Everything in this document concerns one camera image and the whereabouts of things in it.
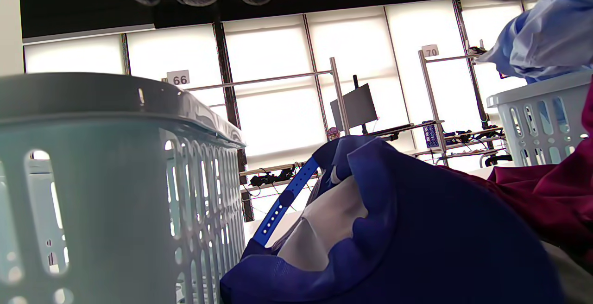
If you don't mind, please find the magenta apparel garment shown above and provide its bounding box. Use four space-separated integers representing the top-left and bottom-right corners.
438 75 593 267

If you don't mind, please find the blue grey apparel cap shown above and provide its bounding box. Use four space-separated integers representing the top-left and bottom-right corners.
220 135 566 304

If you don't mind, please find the grey metal station frame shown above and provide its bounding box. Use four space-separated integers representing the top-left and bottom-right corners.
418 40 492 166
162 57 351 139

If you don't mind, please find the grey monitor desk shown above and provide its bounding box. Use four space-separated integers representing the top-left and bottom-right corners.
366 120 446 141

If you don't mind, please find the light blue hand basket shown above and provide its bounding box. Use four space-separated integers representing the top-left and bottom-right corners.
0 72 246 304
486 70 593 168

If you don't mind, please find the black monitor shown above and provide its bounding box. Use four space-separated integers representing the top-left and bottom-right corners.
330 75 379 133

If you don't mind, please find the pink grey black-trimmed apparel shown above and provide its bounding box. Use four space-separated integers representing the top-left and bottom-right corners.
540 241 593 304

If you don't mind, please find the light blue apparel shirt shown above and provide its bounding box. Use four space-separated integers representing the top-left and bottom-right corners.
477 0 593 84

